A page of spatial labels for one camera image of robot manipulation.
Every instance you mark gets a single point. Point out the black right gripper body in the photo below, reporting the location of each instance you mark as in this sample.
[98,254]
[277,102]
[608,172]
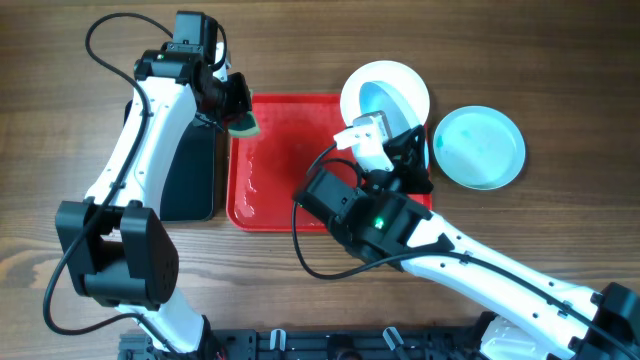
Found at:
[402,166]

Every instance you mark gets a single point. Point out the light blue stained plate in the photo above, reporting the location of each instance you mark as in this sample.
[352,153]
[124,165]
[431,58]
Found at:
[395,107]

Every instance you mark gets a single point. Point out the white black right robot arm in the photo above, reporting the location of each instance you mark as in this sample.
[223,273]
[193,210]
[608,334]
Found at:
[534,316]

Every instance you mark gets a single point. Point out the black plastic tray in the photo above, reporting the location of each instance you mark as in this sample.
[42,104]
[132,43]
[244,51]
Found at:
[174,166]

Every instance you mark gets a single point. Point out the red plastic tray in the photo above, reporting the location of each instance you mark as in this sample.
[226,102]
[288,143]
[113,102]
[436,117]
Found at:
[266,169]

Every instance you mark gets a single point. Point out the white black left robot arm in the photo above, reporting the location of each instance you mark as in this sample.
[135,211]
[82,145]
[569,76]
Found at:
[115,246]

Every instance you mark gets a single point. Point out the white stained plate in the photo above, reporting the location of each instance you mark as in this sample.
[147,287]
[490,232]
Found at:
[397,74]

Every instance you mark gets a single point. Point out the green yellow sponge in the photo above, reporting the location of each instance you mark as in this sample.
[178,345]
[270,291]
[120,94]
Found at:
[244,126]

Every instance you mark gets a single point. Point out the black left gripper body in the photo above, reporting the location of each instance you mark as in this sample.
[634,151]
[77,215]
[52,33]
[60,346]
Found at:
[223,101]

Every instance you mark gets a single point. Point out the light green stained plate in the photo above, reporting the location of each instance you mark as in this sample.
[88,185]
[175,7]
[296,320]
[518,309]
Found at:
[479,148]

